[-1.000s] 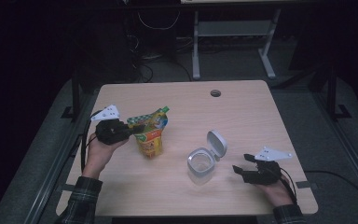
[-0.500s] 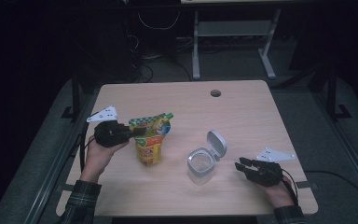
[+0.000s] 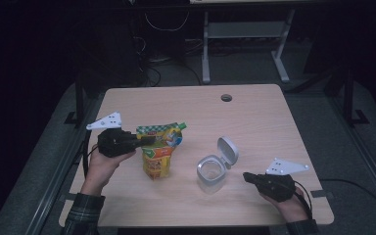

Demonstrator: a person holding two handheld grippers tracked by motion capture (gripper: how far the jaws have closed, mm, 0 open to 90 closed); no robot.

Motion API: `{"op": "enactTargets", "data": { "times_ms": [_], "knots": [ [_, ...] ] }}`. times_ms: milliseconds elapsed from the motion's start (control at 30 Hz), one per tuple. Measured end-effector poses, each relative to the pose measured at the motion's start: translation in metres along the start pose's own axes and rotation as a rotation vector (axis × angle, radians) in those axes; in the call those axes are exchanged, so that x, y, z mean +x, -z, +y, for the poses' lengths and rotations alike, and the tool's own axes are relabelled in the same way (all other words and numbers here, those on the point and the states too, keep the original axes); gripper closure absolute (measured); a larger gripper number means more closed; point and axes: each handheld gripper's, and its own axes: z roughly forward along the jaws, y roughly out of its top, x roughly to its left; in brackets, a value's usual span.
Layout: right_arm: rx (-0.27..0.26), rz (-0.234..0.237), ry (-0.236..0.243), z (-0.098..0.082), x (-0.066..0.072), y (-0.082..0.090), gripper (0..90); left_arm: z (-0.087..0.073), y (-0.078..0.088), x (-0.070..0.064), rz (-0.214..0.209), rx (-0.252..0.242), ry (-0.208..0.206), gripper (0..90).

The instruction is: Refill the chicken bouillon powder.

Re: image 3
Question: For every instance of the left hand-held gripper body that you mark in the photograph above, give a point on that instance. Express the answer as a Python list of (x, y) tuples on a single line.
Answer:
[(114, 142)]

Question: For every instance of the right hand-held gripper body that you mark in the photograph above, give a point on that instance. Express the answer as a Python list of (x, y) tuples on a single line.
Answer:
[(275, 187)]

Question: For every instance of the yellow green snack pouch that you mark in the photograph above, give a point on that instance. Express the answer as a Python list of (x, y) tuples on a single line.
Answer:
[(156, 160)]

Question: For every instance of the clear jar with grey lid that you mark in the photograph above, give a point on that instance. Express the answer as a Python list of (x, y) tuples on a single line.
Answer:
[(212, 173)]

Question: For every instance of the person's right hand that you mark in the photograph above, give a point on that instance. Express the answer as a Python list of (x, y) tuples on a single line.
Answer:
[(292, 209)]

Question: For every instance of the person's left hand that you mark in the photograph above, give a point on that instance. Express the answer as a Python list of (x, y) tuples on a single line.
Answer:
[(99, 169)]

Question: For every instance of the black tape strip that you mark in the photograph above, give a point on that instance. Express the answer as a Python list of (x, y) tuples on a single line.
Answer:
[(321, 194), (71, 197)]

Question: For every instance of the black metal stand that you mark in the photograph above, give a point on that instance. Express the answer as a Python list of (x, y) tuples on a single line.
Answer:
[(79, 101), (349, 98)]

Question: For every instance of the metal floor rail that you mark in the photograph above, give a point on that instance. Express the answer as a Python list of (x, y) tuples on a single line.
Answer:
[(58, 176), (365, 153)]

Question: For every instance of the white metal desk frame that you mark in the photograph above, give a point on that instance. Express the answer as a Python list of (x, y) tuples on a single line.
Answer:
[(205, 49)]

